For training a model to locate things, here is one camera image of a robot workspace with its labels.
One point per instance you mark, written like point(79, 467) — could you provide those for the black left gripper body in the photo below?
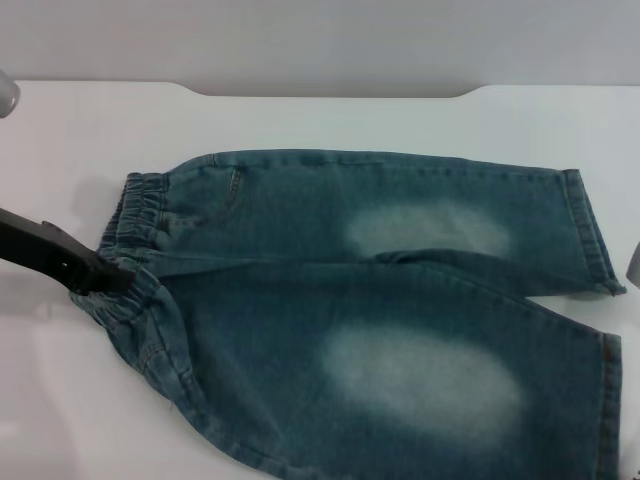
point(35, 242)

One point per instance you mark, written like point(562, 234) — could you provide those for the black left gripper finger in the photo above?
point(107, 280)

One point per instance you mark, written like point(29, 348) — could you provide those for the blue denim shorts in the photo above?
point(325, 300)

